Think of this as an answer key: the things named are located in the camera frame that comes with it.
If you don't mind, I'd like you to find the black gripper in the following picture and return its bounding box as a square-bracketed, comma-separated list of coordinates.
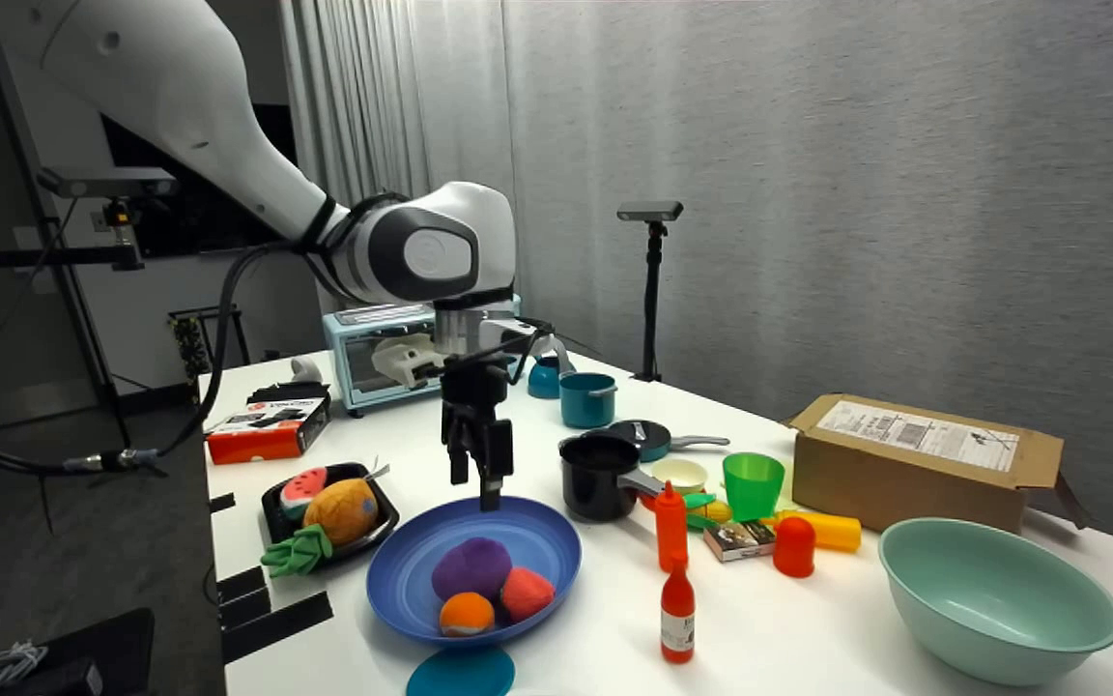
[442, 351, 516, 512]

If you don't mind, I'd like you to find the purple eggplant plush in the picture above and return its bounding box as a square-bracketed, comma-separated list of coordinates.
[429, 532, 516, 605]

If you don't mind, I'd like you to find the red strawberry plush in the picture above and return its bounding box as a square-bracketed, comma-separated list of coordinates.
[496, 563, 560, 625]

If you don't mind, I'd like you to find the watermelon slice plush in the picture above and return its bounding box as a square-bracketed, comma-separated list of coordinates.
[274, 465, 331, 522]

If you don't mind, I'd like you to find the blue round plate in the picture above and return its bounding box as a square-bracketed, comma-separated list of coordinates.
[362, 496, 585, 650]

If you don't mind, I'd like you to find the black rectangular tray plate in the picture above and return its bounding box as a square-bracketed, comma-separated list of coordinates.
[257, 461, 402, 576]

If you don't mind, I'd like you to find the teal toy pot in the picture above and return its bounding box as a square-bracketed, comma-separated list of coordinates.
[556, 373, 622, 432]

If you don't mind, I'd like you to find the small teal disc plate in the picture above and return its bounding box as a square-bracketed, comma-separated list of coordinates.
[402, 643, 516, 696]

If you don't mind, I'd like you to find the small orange fruit plush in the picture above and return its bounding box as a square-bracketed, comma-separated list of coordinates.
[434, 589, 500, 643]

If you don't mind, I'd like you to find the small black frying pan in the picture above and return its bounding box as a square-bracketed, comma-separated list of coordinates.
[608, 416, 735, 465]

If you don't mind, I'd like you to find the pale cream small dish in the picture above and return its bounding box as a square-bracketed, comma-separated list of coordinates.
[650, 456, 710, 496]

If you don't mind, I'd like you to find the orange squeeze bottle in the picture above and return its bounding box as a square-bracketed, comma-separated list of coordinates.
[652, 481, 692, 576]

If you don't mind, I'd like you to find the red flat box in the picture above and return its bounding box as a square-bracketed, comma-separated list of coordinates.
[203, 389, 331, 468]

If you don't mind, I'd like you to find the green toy vegetable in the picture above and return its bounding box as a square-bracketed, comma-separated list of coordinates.
[680, 486, 720, 532]

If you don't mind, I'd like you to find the black tripod stand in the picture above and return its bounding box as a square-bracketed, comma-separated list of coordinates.
[630, 222, 674, 385]

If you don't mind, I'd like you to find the small red sauce bottle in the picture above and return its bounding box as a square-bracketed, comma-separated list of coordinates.
[657, 561, 701, 668]

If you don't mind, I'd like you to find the black tape strip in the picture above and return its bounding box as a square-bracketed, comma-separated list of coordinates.
[212, 563, 270, 605]
[220, 593, 336, 668]
[218, 585, 277, 635]

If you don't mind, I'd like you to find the small printed picture box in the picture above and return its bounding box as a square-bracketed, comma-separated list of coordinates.
[701, 518, 782, 567]

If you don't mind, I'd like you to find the green plastic cup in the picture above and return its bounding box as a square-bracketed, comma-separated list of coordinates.
[720, 449, 788, 527]

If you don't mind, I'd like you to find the short red squeeze bottle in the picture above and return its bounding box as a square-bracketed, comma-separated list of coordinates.
[769, 516, 819, 585]

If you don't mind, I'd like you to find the grey curtain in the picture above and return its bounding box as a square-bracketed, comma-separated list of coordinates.
[277, 0, 514, 312]

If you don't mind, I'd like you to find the brown cardboard box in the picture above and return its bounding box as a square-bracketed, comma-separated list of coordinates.
[788, 389, 1088, 532]

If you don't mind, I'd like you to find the mint green bowl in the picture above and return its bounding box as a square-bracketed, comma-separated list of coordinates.
[876, 516, 1113, 692]

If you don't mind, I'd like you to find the black pot grey handle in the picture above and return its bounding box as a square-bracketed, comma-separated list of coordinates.
[556, 429, 663, 527]

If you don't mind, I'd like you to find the black bar camera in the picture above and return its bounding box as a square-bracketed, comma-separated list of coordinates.
[616, 199, 686, 228]

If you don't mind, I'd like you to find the black metal frame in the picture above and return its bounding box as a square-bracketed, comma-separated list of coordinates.
[165, 302, 256, 379]

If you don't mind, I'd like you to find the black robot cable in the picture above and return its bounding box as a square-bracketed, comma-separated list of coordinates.
[0, 238, 327, 481]

